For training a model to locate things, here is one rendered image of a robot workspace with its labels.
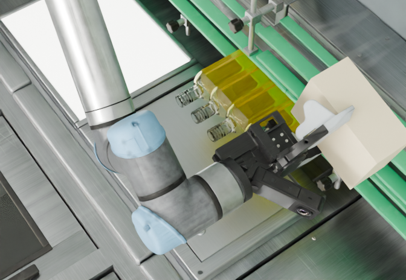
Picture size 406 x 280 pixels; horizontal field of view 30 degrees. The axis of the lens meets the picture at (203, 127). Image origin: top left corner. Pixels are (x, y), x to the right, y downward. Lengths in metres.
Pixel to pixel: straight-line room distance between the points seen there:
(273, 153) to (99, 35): 0.31
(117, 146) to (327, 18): 0.68
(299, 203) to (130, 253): 0.55
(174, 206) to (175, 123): 0.71
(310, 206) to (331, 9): 0.59
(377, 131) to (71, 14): 0.48
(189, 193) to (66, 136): 0.73
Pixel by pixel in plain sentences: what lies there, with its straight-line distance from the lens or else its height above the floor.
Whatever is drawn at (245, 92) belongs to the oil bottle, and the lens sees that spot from 1.60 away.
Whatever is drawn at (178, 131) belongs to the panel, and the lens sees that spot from 1.73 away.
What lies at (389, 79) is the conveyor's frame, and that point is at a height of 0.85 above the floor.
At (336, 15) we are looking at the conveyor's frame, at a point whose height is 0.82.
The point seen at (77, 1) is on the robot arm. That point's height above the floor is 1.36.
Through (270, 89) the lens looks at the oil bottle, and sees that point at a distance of 1.60.
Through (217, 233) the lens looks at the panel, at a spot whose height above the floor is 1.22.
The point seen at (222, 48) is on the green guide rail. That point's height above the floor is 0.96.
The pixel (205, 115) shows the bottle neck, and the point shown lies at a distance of 1.58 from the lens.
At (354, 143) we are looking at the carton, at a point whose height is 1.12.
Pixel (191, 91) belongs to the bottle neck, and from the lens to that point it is 1.62.
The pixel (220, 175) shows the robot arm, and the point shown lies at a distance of 1.08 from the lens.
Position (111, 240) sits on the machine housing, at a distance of 1.62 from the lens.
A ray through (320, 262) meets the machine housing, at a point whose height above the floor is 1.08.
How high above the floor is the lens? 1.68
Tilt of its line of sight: 20 degrees down
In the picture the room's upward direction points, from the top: 120 degrees counter-clockwise
